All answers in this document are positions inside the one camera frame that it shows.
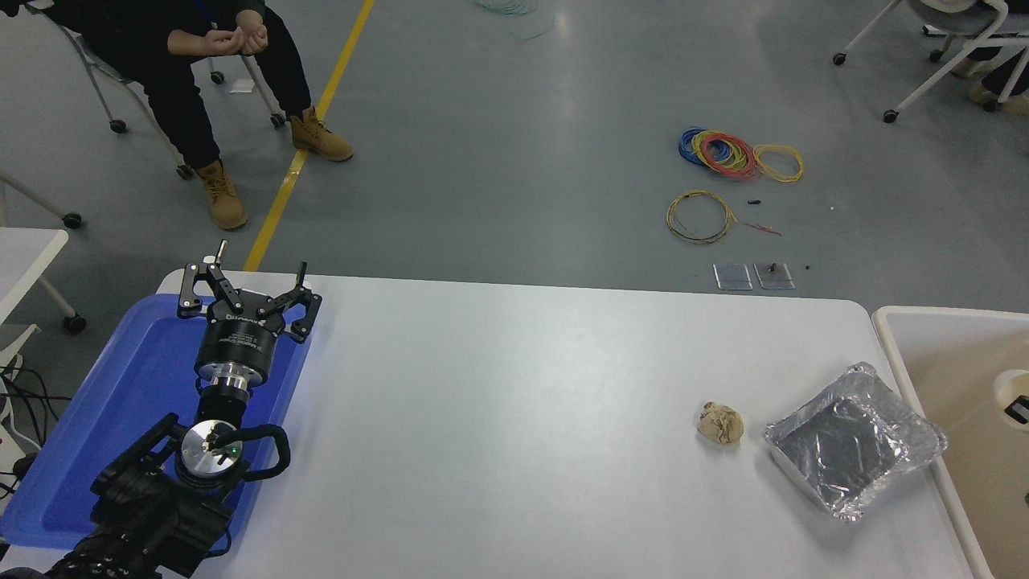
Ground person's left hand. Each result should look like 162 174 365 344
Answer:
234 9 269 56

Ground red and yellow wire coil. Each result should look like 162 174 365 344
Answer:
693 130 763 183

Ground white side table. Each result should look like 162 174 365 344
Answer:
0 228 88 335

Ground wheeled chair with grey legs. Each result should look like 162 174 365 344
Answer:
24 0 287 179

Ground silver foil tray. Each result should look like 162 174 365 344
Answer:
764 362 948 522

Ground white wheeled office chair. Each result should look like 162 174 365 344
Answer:
834 0 1029 124

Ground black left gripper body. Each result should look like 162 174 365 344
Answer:
196 314 284 374

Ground thin yellow wire coil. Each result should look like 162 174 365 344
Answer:
753 144 805 183

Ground white caster leg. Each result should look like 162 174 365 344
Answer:
0 173 83 231

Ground black floor cables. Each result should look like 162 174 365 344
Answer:
0 354 73 495

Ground blue plastic tray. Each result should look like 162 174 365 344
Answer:
0 294 314 552

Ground blue wire coil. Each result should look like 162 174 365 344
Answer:
678 127 712 168

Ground green wire coil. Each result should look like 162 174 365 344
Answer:
481 0 555 39

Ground large pale bin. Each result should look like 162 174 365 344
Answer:
872 304 1029 579

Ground crumpled tan paper ball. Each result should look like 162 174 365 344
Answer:
696 401 745 446

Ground white paper cup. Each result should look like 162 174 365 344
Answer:
994 369 1029 432

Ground person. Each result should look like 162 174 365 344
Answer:
0 0 355 232
953 44 1029 116

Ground yellow and black wire coil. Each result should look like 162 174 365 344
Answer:
665 190 737 245

